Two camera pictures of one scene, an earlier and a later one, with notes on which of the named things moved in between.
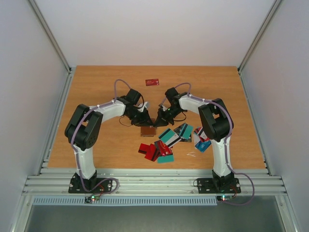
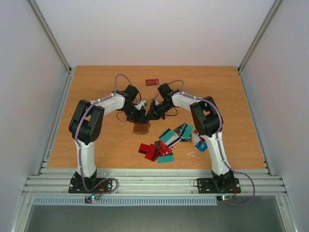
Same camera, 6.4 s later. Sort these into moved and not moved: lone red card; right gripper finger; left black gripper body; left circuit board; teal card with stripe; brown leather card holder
Moved: right gripper finger; brown leather card holder
Not moved: left circuit board; lone red card; teal card with stripe; left black gripper body
